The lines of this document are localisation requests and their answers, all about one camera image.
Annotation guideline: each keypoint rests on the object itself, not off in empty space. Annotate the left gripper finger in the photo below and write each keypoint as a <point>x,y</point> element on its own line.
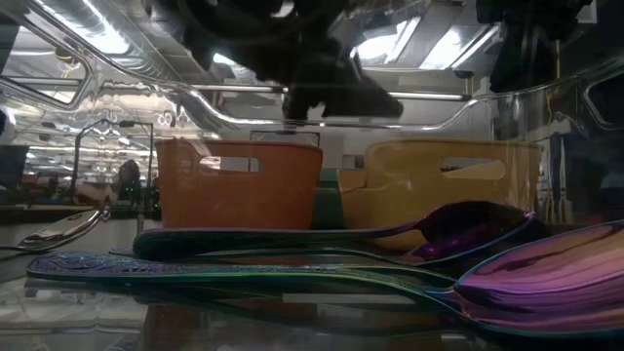
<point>298,105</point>
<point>361,100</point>

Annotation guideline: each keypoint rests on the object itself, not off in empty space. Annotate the iridescent purple spoon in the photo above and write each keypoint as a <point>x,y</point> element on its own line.
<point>146,268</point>
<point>507,243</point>
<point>273,239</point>

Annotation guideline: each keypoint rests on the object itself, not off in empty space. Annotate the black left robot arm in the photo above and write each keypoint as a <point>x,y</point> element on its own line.
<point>205,24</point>

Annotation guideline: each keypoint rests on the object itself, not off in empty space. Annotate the ceiling light panel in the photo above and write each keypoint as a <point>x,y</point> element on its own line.
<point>380,49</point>

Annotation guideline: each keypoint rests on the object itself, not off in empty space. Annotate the ceiling light tube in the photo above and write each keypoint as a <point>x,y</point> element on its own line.
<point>429,96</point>

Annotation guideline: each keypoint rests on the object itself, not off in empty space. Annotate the teal plastic bin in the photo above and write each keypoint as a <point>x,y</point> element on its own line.
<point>327,205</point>

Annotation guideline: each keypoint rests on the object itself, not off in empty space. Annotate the orange plastic bin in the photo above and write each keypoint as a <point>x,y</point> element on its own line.
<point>234,195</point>

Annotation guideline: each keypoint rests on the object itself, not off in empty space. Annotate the yellow plastic bin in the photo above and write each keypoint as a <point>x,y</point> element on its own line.
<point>439,190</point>

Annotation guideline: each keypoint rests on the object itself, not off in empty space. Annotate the person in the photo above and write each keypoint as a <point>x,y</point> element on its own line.
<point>129,178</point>

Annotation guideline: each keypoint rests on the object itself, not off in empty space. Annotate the clear plastic bin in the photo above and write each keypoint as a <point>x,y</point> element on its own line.
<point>312,317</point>

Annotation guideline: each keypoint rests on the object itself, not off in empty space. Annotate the dark monitor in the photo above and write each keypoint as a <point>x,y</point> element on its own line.
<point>12,166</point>

